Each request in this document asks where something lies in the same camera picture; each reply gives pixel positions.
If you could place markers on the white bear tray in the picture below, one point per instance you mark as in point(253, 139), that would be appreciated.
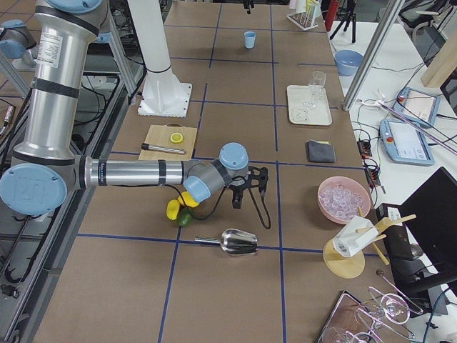
point(298, 114)

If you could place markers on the blue bowl with fork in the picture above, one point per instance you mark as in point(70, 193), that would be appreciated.
point(347, 62)

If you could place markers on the pink bowl with ice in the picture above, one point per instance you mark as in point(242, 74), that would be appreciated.
point(342, 198)

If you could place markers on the red cylinder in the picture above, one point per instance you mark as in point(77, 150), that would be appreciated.
point(331, 14)

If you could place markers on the aluminium frame post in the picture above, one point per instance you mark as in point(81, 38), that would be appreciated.
point(376, 42)

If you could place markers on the wooden cutting board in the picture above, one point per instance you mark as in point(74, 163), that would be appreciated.
point(160, 135)

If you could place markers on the blue teach pendant tablet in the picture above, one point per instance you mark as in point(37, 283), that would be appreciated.
point(418, 106)

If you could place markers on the black camera tripod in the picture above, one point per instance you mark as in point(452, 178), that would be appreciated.
point(349, 18)

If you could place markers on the light blue plastic cup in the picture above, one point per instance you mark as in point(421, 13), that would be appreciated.
point(249, 39)

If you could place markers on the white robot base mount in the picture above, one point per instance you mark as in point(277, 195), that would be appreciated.
point(163, 94)

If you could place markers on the half lemon slice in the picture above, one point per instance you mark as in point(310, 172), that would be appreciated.
point(176, 138)

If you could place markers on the white wire cup rack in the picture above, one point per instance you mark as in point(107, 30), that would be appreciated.
point(304, 13)

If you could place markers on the upturned wine glass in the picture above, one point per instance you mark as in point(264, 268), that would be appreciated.
point(373, 323)
point(391, 307)

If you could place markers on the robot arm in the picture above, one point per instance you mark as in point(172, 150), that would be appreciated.
point(51, 160)

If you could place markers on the grey folded cloth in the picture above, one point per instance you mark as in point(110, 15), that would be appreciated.
point(320, 152)

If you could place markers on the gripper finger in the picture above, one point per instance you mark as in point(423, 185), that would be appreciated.
point(248, 5)

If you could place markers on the metal tray with glasses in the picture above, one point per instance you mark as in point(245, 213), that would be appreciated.
point(341, 324)

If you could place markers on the whole yellow lemon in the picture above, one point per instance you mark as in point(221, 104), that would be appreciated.
point(186, 200)

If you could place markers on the black monitor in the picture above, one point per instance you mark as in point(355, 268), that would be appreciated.
point(434, 229)

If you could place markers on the white paper bag on stand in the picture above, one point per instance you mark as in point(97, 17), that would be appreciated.
point(355, 235)

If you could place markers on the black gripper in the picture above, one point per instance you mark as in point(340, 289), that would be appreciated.
point(236, 188)

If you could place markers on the wooden stand with round base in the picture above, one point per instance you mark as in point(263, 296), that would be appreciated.
point(349, 268)

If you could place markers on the green avocado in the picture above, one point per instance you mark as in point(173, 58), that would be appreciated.
point(185, 217)

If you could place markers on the clear wine glass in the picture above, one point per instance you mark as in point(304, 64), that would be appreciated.
point(315, 85)

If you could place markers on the steel ice scoop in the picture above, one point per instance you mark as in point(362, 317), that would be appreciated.
point(233, 242)

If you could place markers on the steel cylindrical handle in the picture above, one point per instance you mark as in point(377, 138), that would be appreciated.
point(164, 149)

